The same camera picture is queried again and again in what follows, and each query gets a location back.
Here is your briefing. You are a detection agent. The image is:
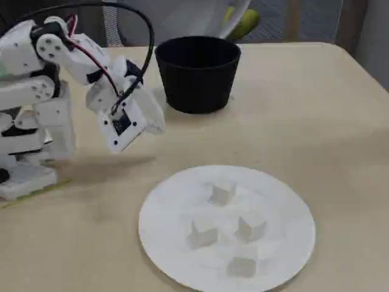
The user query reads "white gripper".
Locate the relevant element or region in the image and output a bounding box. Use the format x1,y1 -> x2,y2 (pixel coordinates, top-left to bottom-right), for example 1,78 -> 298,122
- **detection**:
86,56 -> 167,135

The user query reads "white cube block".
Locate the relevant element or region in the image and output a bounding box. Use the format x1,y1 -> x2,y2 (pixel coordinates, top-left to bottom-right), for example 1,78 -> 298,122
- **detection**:
208,181 -> 237,206
186,217 -> 218,249
227,256 -> 258,278
234,214 -> 267,243

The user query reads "white paper plate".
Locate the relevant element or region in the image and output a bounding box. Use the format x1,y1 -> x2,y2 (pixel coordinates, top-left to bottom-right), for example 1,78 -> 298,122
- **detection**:
139,165 -> 317,292

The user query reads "black plastic cup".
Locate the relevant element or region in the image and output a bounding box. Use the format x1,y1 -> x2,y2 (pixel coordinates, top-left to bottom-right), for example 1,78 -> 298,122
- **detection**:
154,35 -> 243,114

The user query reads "green tape strip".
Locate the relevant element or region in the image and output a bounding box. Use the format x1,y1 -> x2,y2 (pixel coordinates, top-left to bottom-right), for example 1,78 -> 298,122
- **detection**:
0,178 -> 73,209

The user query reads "green chair cushion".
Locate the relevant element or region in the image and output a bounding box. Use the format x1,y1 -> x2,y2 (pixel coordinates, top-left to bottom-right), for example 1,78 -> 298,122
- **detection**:
223,6 -> 261,40

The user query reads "white mesh office chair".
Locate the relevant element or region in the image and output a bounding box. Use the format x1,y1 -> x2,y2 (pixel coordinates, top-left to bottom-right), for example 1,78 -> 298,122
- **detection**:
102,0 -> 340,47

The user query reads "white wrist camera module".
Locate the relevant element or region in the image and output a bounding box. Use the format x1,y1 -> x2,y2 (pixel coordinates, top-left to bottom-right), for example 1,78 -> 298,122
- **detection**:
97,99 -> 147,155

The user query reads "red and white wire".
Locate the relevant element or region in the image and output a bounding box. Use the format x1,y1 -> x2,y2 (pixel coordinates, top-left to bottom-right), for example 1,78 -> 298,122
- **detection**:
65,15 -> 125,95

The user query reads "thick black cable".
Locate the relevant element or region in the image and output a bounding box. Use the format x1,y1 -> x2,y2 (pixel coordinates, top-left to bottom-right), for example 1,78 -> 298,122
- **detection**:
0,0 -> 154,115

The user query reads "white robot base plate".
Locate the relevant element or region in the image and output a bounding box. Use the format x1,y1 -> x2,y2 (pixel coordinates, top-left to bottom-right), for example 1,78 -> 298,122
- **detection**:
0,165 -> 58,201

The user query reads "brown wooden post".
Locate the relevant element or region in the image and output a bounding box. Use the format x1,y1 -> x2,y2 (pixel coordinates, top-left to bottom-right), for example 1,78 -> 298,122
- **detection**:
286,0 -> 305,40

